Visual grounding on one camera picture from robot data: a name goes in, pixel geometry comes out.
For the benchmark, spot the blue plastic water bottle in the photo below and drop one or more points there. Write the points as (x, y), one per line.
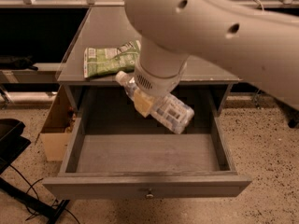
(168, 110)

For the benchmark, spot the metal drawer knob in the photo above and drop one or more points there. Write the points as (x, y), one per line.
(149, 194)

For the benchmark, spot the green snack bag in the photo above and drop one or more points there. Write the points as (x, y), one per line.
(109, 61)

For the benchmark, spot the grey open top drawer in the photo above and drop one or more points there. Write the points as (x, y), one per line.
(115, 153)

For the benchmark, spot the cardboard box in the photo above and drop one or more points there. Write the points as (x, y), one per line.
(57, 129)

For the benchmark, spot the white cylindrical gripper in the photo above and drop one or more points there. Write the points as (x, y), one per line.
(158, 82)

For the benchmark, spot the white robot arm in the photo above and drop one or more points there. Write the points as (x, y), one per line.
(261, 47)

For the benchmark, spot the black cloth on shelf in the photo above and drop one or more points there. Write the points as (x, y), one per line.
(17, 63)

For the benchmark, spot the grey cabinet with counter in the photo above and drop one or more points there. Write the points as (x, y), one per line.
(108, 27)

